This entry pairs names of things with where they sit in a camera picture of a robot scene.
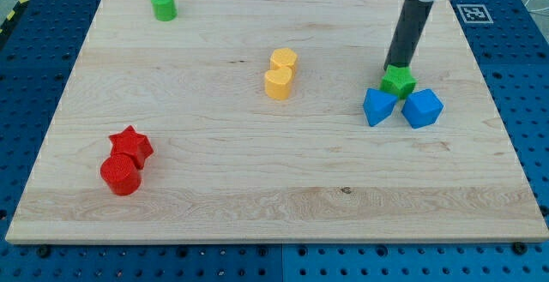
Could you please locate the yellow heart block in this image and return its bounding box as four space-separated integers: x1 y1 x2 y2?
264 67 293 100

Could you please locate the yellow pentagon block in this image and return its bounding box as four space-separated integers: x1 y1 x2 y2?
269 48 299 75

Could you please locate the wooden board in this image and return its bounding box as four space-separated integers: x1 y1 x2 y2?
6 0 548 244

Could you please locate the blue triangle block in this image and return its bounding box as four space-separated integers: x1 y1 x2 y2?
363 88 398 127

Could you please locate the green star block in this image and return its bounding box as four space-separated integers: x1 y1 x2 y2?
379 65 417 99

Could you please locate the red star block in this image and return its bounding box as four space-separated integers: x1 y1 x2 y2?
108 125 154 170

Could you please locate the blue cube block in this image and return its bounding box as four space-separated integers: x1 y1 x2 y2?
401 88 443 129

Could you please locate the red cylinder block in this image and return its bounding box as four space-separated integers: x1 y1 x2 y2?
100 154 142 196

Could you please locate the green cylinder block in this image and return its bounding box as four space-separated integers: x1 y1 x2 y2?
150 0 178 21

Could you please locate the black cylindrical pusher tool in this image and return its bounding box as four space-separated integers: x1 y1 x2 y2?
383 0 433 69

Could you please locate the fiducial marker tag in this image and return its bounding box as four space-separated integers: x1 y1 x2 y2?
457 4 493 24

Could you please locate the white cable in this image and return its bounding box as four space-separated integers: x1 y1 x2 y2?
523 0 549 19

